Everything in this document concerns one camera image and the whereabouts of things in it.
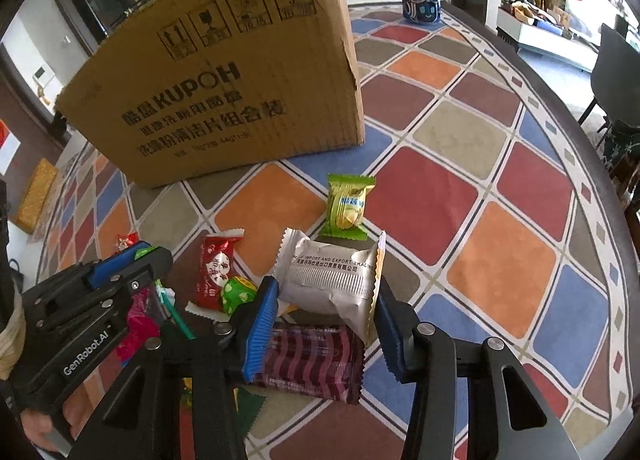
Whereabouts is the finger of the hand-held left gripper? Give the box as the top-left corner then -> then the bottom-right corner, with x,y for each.
20,241 -> 152,311
34,248 -> 175,337

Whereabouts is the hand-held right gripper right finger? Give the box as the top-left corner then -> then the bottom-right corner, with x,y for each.
372,285 -> 583,460

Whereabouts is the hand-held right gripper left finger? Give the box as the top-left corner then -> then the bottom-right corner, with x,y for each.
67,276 -> 281,460

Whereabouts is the maroon striped snack packet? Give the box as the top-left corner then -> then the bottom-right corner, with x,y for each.
252,324 -> 365,406

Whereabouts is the silver snack packet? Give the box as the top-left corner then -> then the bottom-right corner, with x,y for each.
272,228 -> 387,347

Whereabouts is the brown cardboard box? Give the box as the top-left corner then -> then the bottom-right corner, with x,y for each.
54,0 -> 366,189

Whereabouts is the person's left hand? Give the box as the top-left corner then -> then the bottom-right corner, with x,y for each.
22,410 -> 57,447

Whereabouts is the green dotted round candy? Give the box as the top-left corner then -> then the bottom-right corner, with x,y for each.
220,277 -> 258,315

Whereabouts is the pink snack packet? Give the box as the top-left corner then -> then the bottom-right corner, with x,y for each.
117,285 -> 168,371

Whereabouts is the red snack packet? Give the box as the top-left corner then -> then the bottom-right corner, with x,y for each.
185,229 -> 246,323

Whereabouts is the yellow box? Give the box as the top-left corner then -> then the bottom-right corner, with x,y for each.
16,158 -> 58,233

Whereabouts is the light green snack packet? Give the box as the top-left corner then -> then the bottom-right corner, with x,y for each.
320,174 -> 377,241

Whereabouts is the red door poster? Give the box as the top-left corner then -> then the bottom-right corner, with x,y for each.
0,122 -> 21,175

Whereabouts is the brown entrance door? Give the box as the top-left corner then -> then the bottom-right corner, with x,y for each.
0,72 -> 71,175

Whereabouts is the wooden chair with green cushion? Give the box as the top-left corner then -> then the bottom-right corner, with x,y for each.
602,120 -> 640,221

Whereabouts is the white low cabinet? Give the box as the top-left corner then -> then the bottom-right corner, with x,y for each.
496,7 -> 601,73

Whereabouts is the dark grey chair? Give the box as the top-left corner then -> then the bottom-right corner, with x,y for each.
580,24 -> 640,135

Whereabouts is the pile of cardboard items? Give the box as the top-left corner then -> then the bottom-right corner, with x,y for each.
502,0 -> 571,33

